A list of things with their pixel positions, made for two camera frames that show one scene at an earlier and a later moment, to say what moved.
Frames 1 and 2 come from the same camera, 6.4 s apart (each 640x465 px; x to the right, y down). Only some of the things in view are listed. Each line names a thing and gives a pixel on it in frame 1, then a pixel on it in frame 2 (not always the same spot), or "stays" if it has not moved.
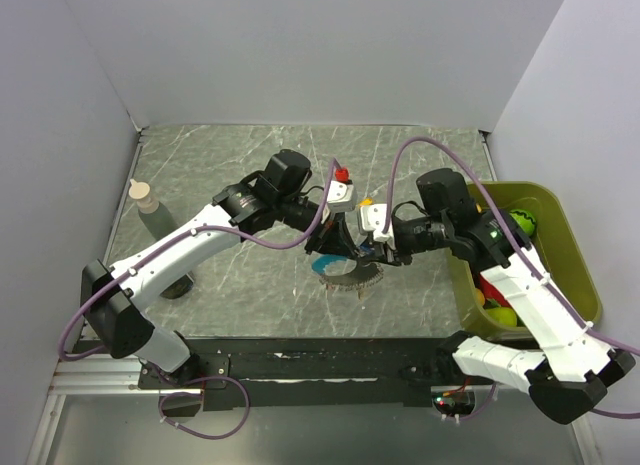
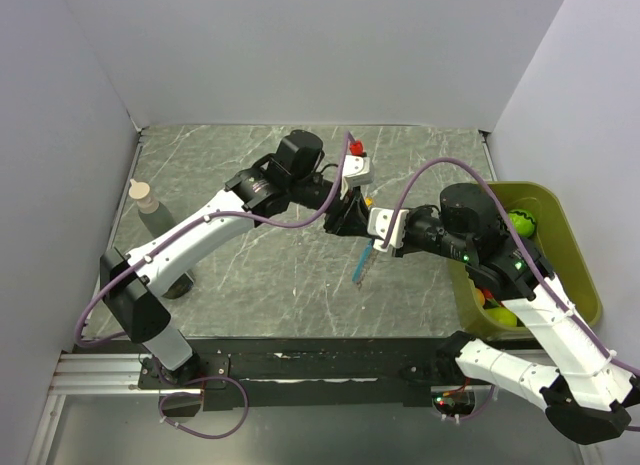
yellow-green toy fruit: [505, 315] stays
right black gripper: [380, 253] → [406, 247]
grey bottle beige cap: [155, 216] stays
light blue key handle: [333, 265] → [356, 276]
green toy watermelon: [525, 219] stays
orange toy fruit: [479, 297] stays
